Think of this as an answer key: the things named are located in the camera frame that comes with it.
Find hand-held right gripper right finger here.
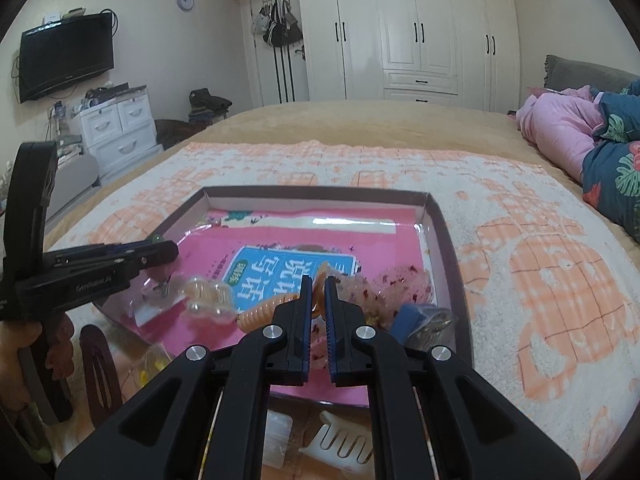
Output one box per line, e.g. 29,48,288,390
323,276,589,480

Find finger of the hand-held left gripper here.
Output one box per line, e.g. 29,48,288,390
75,241,179,286
44,241,157,267

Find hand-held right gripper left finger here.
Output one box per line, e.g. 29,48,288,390
55,276,313,480

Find clear plastic packet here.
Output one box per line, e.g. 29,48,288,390
132,262,192,332

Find clear pearl hair clip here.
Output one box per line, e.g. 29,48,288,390
181,277,236,322

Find blue box of hairpins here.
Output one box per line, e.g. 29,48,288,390
390,304,459,352

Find shallow brown cardboard box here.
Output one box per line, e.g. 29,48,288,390
97,186,475,409

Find person's left hand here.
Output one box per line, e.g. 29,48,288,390
0,316,76,378

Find grey bench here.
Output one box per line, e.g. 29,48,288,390
42,152,99,222

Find brown hair clip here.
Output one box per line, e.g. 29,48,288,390
80,325,124,407

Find white translucent packet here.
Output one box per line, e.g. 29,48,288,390
262,409,294,467

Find white hair claw clip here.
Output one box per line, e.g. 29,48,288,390
299,410,376,472

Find small yellow hair accessory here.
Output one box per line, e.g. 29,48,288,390
131,345,174,387

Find pink book with blue label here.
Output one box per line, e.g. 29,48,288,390
150,207,437,406

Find white drawer cabinet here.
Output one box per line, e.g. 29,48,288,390
75,85,165,177

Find black device on cabinet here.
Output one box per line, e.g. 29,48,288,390
85,85,132,102

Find pile of dark clothes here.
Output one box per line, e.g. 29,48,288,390
188,88,234,124

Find white door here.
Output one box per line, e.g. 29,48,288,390
240,0,311,109

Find peach and white blanket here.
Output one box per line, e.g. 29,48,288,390
47,140,640,480

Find hanging bags on door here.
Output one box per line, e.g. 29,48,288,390
251,0,305,49

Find pink quilt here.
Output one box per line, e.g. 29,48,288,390
515,85,609,184

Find blue floral quilt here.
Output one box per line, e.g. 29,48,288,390
582,77,640,246

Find white glossy wardrobe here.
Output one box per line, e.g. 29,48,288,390
216,0,522,114

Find black wall television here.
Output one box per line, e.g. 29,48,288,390
18,12,115,105

